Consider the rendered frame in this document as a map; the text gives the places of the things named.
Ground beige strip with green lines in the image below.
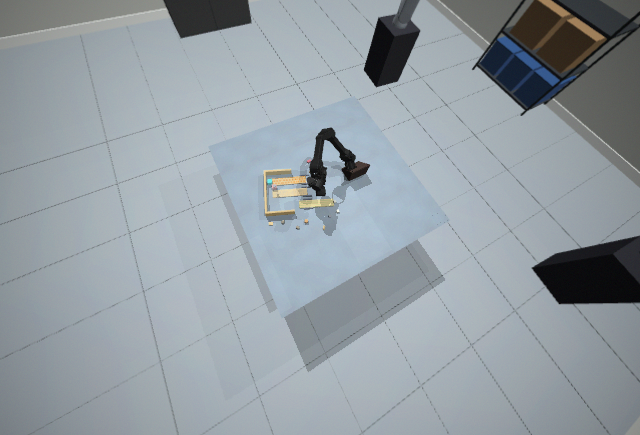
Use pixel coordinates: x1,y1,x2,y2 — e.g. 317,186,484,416
299,199,334,208

